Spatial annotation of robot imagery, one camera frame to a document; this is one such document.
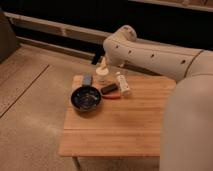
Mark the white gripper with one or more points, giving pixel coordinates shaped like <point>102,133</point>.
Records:
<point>104,63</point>

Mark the white plastic bottle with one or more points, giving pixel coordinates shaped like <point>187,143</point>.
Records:
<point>124,86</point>

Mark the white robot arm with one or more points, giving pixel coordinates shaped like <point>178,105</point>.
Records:
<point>186,140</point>

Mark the dark ceramic bowl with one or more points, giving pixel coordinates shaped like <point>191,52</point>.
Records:
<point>85,98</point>

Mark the white cylindrical cup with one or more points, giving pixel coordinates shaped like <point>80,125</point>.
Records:
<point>102,74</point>

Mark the blue grey sponge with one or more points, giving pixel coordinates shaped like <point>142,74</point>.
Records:
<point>87,80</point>

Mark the black rectangular block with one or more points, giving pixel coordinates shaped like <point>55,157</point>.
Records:
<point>109,88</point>

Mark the orange carrot toy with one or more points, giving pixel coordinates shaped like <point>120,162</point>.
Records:
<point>112,96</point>

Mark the wooden table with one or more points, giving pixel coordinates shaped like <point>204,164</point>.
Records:
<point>129,126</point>

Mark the grey cabinet corner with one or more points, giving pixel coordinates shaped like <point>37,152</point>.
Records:
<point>8,40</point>

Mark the white shelf rail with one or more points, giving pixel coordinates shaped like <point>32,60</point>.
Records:
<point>66,30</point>

